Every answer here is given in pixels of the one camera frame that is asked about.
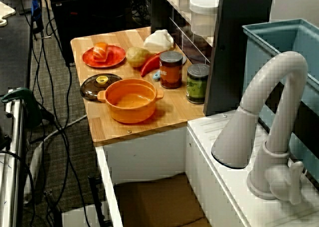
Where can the orange bread piece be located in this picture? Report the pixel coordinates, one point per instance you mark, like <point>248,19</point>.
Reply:
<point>101,51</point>

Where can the teal plastic bin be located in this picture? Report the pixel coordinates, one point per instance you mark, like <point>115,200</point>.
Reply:
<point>254,50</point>

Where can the black stand rod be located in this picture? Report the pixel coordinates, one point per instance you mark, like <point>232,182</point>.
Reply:
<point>96,202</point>

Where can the large white lidded jar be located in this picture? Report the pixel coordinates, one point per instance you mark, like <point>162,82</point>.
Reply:
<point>203,15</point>

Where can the metal rail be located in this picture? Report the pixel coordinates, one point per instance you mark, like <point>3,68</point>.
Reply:
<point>13,137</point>

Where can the black desk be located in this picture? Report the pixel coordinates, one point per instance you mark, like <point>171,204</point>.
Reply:
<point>12,50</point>

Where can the green label toy can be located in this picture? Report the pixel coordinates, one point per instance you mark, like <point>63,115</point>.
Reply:
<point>197,87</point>

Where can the grey round knob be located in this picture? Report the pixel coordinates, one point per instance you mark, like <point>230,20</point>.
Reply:
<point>184,60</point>

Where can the white cutting board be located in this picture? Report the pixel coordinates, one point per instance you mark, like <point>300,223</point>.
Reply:
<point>6,12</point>

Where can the brown cardboard sheet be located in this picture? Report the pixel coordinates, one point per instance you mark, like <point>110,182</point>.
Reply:
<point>159,202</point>

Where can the small light blue toy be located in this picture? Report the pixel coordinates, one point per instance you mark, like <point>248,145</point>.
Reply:
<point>156,75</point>

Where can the red chili pepper toy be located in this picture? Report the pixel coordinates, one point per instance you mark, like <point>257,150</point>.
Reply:
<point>149,63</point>

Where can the dark grey upright panel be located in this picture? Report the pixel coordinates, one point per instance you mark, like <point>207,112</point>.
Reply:
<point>231,62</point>

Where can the yellow-green toy pear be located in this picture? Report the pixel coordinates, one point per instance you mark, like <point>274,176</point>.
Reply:
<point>135,57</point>

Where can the white box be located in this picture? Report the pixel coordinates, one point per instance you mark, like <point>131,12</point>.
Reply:
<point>74,217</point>

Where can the green clamp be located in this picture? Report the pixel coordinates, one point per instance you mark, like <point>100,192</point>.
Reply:
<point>27,97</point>

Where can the orange plastic pot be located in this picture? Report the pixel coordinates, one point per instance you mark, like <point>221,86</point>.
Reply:
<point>132,111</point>

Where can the white toy milk jug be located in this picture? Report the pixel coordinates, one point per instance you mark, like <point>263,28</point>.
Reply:
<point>157,41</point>

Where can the white power strip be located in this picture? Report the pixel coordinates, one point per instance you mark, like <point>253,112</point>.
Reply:
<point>35,159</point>

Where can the red plate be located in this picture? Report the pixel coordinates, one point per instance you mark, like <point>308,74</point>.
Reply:
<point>117,55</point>

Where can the dark lid yellow knob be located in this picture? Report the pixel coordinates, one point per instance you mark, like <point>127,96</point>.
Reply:
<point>89,90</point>

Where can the black shelf unit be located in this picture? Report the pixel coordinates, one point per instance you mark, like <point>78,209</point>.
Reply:
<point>159,15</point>

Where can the white toy sink unit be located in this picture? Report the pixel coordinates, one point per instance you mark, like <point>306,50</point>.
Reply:
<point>149,157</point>

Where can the grey toy faucet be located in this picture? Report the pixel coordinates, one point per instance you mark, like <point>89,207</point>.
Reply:
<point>274,162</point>

